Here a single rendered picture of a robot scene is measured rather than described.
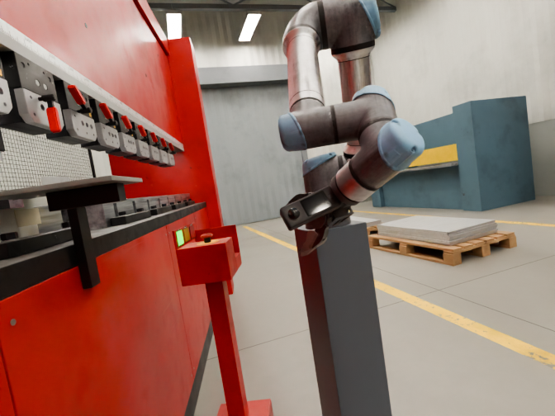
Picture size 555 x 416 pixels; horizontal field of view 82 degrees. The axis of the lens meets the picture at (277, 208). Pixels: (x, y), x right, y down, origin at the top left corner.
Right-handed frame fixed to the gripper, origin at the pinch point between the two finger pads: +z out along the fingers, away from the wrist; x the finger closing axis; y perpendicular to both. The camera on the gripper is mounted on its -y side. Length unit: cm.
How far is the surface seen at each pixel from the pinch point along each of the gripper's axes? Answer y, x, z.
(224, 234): 8.4, 20.1, 43.8
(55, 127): -38, 50, 19
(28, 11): -38, 81, 9
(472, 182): 518, 41, 147
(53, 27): -32, 87, 17
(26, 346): -51, -3, 10
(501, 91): 688, 175, 69
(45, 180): -43, 28, 10
